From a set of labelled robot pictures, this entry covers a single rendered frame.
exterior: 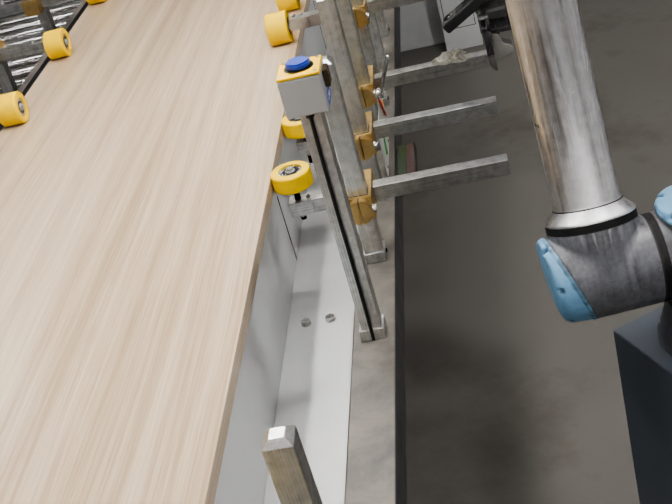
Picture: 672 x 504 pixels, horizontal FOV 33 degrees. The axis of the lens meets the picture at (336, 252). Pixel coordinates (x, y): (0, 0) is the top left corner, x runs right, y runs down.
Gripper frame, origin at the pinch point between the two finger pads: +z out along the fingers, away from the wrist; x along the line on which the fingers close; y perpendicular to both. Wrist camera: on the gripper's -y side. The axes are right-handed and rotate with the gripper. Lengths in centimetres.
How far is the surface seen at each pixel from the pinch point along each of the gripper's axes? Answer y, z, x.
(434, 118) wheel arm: -13.6, -2.0, -26.6
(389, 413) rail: -26, 13, -103
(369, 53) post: -29.0, -2.7, 19.0
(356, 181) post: -28, -6, -56
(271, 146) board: -47, -8, -36
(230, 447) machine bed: -49, 4, -115
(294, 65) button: -28, -41, -82
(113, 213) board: -78, -9, -53
